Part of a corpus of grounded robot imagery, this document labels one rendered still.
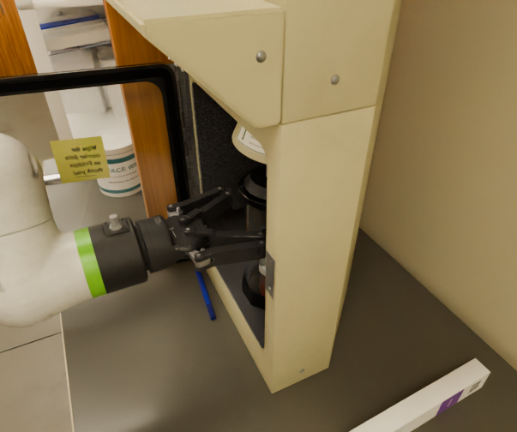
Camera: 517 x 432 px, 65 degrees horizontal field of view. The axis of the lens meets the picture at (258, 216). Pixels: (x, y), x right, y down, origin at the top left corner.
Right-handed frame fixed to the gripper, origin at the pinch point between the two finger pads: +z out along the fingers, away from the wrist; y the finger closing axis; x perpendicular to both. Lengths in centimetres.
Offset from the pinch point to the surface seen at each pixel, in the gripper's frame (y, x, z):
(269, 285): -12.4, 1.7, -6.9
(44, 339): 102, 121, -60
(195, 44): -13.7, -28.9, -14.8
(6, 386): 84, 121, -75
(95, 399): -1.7, 26.4, -32.4
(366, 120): -14.0, -19.7, 3.0
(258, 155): -3.8, -12.4, -4.4
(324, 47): -13.9, -27.5, -3.2
